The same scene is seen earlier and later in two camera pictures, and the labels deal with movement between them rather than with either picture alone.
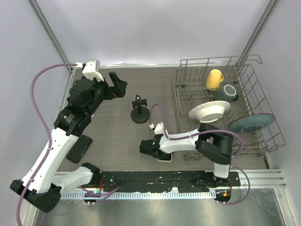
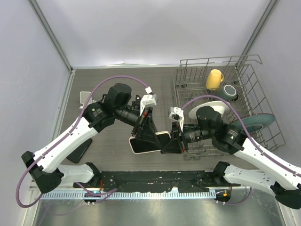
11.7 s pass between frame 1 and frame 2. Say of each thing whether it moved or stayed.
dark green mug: stayed
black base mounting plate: stayed
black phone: stayed
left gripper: moved
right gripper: moved
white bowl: stayed
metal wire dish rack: stayed
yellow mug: stayed
